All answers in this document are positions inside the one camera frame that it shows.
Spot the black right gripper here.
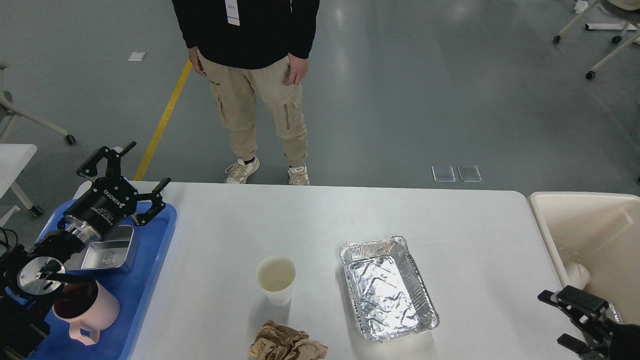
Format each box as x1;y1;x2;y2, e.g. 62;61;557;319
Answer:
537;285;640;360

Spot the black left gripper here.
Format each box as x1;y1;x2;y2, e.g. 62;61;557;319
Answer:
63;141;172;242

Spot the square stainless steel tray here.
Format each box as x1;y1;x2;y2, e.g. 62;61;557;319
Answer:
63;224;138;275

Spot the pink ribbed mug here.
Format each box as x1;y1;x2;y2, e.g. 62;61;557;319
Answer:
52;280;121;346

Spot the white paper cup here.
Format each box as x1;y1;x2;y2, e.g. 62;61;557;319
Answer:
255;255;297;306

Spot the aluminium foil tray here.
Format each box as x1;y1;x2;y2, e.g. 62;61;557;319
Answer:
339;235;440;342

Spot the brown paper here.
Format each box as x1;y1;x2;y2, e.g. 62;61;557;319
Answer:
248;319;329;360

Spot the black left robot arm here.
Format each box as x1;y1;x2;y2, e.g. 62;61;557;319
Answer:
1;141;171;360

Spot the white cup in bin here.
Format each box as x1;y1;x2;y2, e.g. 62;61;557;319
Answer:
564;262;592;290

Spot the beige plastic bin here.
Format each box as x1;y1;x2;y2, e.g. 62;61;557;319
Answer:
528;191;640;324

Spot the blue plastic tray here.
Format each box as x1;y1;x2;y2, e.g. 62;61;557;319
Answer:
0;199;178;360

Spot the white side table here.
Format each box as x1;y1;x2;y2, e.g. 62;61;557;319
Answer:
0;143;44;218

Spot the white floor label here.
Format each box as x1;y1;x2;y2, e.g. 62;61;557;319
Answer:
126;51;147;62

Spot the white chair left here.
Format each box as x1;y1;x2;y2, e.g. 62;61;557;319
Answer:
0;58;76;146

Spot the person in black sweater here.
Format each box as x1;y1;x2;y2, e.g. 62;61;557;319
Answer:
172;0;320;186

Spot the floor socket plate right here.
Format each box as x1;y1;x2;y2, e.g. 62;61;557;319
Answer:
457;165;483;183

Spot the floor socket plate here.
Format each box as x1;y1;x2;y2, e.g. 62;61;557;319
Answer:
457;165;483;183
430;165;457;183

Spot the floor socket plate left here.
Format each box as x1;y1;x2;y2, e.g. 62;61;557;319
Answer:
430;165;457;183

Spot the white chair base right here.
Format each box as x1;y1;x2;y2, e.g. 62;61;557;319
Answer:
552;0;640;81

